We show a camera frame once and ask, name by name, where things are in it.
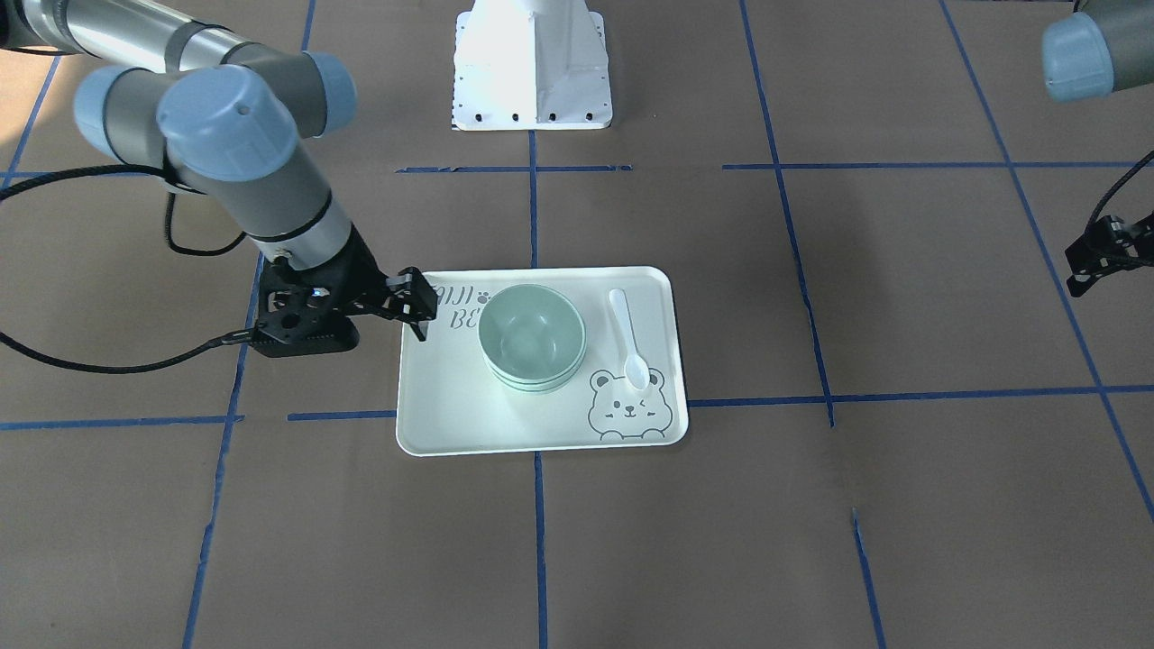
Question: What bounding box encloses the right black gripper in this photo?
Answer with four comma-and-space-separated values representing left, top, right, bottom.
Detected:
299, 229, 439, 342

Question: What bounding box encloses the green bowl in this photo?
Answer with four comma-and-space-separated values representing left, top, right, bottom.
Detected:
484, 353, 585, 379
477, 284, 589, 370
490, 366, 577, 394

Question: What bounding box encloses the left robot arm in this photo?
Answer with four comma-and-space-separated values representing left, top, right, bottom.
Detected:
1041, 1, 1153, 103

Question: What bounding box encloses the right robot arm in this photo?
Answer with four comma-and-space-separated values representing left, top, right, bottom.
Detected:
3, 1, 437, 355

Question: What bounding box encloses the green bowl on tray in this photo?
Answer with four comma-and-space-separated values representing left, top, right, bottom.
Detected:
490, 366, 577, 394

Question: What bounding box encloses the pale green tray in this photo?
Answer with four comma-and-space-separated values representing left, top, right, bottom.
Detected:
396, 266, 689, 456

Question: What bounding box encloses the white plastic spoon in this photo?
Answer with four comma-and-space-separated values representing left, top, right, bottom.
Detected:
609, 288, 650, 393

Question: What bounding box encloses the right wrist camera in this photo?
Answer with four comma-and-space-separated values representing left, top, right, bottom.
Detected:
248, 256, 360, 358

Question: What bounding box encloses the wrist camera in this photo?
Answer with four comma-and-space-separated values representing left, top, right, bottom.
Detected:
248, 256, 360, 358
1064, 214, 1153, 298

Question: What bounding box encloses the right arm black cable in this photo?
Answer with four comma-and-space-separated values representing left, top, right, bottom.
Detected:
0, 164, 262, 375

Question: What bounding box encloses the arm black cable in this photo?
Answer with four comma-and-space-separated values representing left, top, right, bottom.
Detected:
0, 164, 262, 375
1086, 149, 1154, 244

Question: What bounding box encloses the white camera post with base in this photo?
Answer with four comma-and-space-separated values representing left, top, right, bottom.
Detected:
451, 1, 614, 132

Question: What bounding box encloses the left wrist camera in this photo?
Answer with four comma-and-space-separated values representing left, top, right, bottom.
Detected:
1064, 214, 1153, 298

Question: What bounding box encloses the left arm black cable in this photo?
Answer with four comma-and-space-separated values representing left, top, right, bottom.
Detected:
1086, 149, 1154, 244

